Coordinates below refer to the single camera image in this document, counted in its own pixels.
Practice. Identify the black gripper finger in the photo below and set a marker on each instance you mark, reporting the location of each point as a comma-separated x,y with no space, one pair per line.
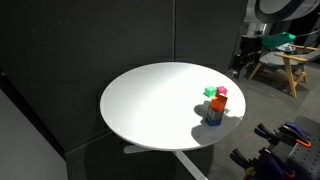
236,68
245,65

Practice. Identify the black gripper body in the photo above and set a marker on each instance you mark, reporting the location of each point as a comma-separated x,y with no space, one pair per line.
250,46

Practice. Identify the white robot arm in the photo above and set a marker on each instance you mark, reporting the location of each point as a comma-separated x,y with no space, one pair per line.
283,10

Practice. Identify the pink block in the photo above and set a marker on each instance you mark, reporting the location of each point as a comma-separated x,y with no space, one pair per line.
221,90

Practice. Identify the green block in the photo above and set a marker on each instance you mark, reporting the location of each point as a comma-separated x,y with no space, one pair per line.
210,91

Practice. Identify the orange block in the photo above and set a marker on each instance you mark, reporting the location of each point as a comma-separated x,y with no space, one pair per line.
218,102

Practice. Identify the grey block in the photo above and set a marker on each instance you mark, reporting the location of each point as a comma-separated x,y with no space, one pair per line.
214,114

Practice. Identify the blue block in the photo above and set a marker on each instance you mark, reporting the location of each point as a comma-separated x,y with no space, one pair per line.
213,121

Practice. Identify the clear plastic bag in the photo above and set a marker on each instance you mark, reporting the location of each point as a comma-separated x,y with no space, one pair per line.
286,48

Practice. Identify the wooden armchair grey cushion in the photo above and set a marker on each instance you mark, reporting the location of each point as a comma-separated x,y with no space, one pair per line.
290,63

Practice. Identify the purple black spring clamp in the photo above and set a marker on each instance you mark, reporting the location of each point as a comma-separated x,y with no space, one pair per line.
266,163
293,133

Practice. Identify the white table base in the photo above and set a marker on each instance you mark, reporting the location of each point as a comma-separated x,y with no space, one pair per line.
186,161

